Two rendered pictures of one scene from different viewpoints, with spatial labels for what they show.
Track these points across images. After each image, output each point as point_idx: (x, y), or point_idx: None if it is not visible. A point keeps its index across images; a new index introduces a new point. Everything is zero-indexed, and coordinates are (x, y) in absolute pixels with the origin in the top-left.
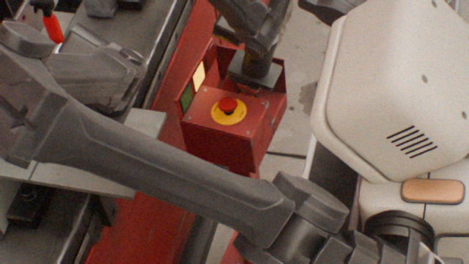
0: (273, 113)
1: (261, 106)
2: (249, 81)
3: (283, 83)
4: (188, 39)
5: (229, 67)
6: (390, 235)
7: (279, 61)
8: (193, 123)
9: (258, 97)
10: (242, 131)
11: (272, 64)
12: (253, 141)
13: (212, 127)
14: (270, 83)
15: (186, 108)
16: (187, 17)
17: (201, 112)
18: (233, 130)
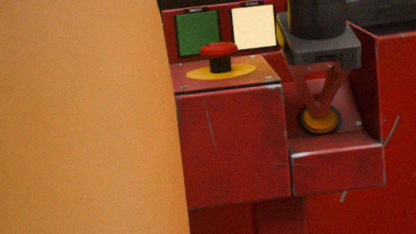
0: (318, 149)
1: (260, 79)
2: (284, 38)
3: (377, 110)
4: (378, 63)
5: (284, 12)
6: None
7: (372, 44)
8: (169, 68)
9: (340, 132)
10: (182, 85)
11: (350, 37)
12: (180, 108)
13: (171, 75)
14: (304, 48)
15: (189, 52)
16: (389, 19)
17: (199, 65)
18: (179, 82)
